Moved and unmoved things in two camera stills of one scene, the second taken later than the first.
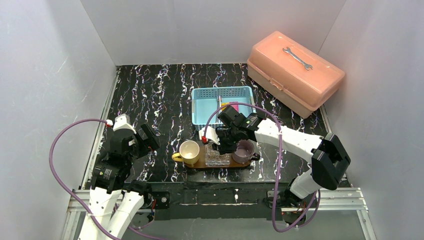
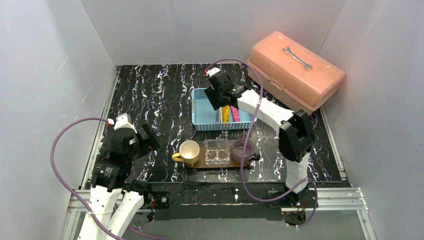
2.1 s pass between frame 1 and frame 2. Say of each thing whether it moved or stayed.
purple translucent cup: stayed
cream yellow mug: stayed
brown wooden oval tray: stayed
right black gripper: moved
